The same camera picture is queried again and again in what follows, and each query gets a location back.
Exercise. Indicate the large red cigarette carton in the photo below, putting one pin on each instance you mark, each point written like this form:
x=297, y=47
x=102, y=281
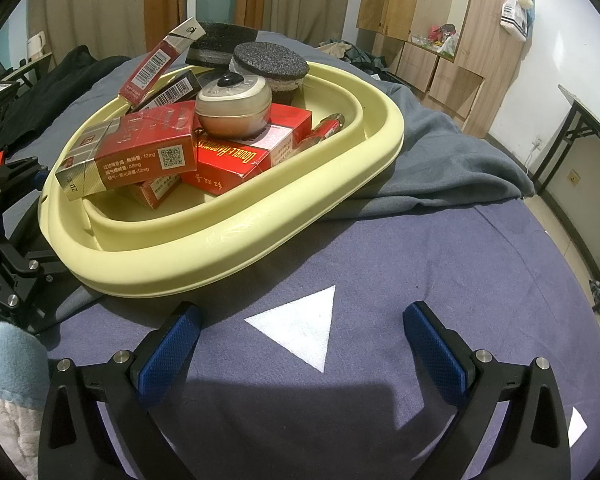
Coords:
x=240, y=165

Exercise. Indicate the red and silver cigarette pack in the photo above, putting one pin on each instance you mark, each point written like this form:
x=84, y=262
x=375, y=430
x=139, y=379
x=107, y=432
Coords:
x=140, y=160

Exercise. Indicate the white hanging plastic bag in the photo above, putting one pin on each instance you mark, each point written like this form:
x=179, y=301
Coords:
x=515, y=15

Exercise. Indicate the yellowed wall socket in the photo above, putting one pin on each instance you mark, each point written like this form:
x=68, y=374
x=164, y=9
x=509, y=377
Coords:
x=573, y=178

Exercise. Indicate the black folding table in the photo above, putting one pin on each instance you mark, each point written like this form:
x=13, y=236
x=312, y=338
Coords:
x=595, y=115

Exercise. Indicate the yellow plastic basin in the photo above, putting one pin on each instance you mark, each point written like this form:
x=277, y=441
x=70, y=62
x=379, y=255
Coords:
x=230, y=240

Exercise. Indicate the red barcode cigarette pack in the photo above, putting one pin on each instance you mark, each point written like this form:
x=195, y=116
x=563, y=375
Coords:
x=150, y=67

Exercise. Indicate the white wall plug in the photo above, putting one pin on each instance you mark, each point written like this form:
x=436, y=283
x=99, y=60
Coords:
x=536, y=144

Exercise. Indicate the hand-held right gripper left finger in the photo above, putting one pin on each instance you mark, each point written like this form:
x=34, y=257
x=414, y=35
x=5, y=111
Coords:
x=170, y=355

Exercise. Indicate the pile of colourful packets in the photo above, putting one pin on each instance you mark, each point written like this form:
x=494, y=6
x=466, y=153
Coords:
x=437, y=35

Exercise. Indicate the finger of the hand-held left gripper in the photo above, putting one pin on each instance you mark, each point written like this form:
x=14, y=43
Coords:
x=20, y=172
x=35, y=265

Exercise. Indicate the white quilted blanket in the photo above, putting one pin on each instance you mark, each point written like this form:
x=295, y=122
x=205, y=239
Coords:
x=5, y=430

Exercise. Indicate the small side table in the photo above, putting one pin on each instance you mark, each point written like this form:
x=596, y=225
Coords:
x=25, y=67

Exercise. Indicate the grey cloth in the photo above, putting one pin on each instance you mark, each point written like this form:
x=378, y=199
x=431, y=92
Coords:
x=455, y=160

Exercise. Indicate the white kettle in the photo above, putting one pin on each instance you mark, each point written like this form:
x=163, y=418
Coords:
x=37, y=42

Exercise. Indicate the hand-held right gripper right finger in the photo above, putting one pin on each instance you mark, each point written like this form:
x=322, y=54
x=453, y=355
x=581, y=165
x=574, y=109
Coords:
x=435, y=355

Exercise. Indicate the red and clear lighter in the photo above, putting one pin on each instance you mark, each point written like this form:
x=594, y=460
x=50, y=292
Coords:
x=325, y=129

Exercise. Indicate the black suitcase with clothes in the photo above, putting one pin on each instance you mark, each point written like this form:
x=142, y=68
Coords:
x=350, y=52

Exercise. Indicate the round black sponge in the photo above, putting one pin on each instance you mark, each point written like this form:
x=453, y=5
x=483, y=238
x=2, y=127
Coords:
x=270, y=60

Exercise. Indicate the beige curtain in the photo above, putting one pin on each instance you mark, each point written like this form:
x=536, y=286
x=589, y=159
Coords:
x=95, y=10
x=310, y=0

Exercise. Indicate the wooden wardrobe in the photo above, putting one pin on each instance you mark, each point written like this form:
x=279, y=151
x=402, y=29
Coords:
x=480, y=60

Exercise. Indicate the light blue towel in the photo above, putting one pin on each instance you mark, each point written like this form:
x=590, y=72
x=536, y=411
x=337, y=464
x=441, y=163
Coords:
x=10, y=355

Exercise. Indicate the black cloth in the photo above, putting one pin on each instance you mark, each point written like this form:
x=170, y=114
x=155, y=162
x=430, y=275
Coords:
x=55, y=90

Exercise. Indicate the small red cigarette pack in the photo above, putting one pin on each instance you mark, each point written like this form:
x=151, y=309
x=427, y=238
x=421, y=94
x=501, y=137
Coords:
x=155, y=192

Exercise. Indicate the round silver jar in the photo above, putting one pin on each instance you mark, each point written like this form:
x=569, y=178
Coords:
x=232, y=115

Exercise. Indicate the black striped sponge block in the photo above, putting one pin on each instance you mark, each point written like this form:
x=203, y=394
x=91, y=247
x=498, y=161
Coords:
x=215, y=40

